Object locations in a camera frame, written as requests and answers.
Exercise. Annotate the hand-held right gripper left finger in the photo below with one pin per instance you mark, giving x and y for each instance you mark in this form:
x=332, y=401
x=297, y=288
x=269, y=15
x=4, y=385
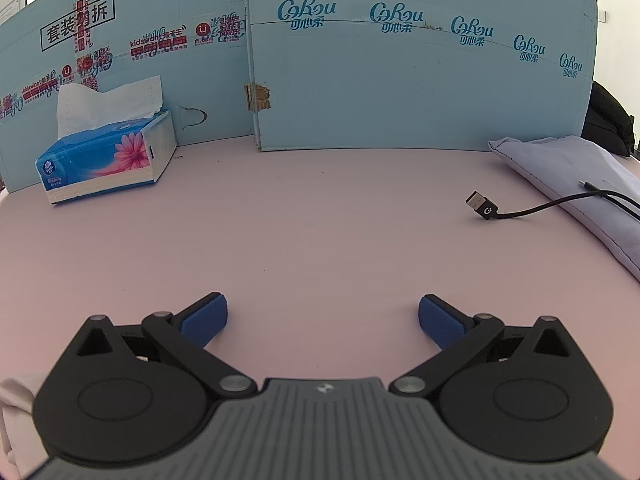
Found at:
x=205, y=317

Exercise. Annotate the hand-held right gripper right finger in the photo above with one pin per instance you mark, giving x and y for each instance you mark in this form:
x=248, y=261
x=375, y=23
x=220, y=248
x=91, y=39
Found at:
x=440, y=320

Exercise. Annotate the beige cleaning cloth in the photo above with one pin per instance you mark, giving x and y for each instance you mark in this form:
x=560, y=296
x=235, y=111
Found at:
x=15, y=410

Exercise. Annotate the blue floral tissue box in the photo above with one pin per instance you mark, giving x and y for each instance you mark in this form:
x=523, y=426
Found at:
x=100, y=160

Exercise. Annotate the blue cardboard panel teal logos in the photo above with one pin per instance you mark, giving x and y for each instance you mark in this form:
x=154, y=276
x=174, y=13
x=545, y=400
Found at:
x=400, y=85

